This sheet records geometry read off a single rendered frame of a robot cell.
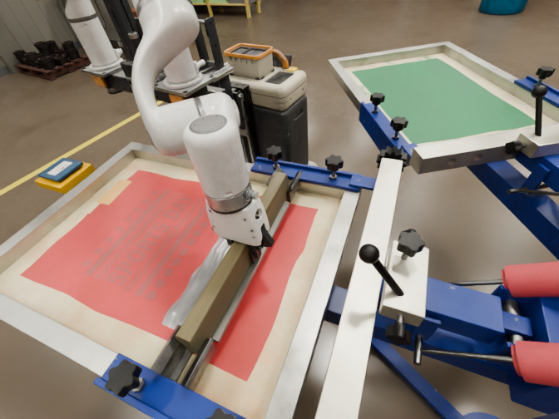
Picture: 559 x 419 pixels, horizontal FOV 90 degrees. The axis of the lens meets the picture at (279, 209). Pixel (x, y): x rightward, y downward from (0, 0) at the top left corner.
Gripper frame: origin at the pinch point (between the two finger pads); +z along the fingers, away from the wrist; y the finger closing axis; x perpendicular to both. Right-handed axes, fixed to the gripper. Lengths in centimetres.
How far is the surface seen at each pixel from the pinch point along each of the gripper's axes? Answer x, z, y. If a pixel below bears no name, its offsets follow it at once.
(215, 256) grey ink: 0.8, 5.2, 8.6
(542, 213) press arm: -37, 9, -60
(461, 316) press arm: 2.0, -2.4, -38.0
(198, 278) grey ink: 7.0, 5.3, 9.3
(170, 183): -18.1, 5.8, 36.3
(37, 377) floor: 46, 101, 117
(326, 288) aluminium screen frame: 1.7, 2.6, -17.3
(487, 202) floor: -146, 101, -91
